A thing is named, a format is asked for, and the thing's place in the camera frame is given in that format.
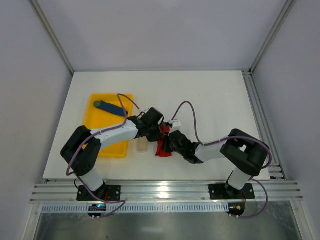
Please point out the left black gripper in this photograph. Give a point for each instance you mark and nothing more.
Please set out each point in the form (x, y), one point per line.
(155, 135)

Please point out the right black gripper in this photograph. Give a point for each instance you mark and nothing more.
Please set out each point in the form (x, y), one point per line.
(171, 139)

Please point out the red paper napkin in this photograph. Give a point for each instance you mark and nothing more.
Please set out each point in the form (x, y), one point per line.
(163, 146)

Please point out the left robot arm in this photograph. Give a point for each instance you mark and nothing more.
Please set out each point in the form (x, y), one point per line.
(83, 147)

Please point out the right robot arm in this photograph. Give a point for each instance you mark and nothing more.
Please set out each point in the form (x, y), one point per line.
(248, 154)

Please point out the blue pouch in tray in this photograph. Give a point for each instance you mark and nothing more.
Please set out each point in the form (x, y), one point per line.
(113, 109)

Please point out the yellow plastic tray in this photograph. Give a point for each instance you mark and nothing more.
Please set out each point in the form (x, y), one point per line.
(95, 118)

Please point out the right controller board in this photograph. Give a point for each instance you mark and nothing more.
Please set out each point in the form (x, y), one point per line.
(236, 209)

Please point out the controller board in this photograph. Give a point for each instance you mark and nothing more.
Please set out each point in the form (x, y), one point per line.
(97, 210)
(236, 209)

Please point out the left controller board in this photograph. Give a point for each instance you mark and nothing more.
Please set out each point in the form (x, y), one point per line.
(97, 210)

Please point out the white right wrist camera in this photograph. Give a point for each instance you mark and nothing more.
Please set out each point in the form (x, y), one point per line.
(175, 125)

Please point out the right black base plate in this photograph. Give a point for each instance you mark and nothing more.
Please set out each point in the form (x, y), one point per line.
(219, 191)

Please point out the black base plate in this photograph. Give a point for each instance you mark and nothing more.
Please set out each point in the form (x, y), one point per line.
(110, 192)
(219, 191)

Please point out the slotted cable duct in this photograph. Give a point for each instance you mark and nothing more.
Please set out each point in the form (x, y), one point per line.
(140, 208)

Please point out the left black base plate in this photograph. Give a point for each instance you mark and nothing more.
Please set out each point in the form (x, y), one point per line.
(110, 192)

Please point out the right aluminium side rail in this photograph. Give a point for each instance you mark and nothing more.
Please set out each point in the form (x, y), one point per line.
(264, 130)

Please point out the aluminium front rail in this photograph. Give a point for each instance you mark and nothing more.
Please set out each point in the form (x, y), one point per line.
(64, 191)

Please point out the left aluminium frame post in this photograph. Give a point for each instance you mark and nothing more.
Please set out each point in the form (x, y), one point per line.
(51, 34)

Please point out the aluminium frame post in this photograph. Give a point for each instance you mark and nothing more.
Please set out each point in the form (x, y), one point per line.
(51, 34)
(272, 33)

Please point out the right aluminium frame post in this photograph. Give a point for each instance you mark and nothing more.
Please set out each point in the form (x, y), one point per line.
(272, 33)

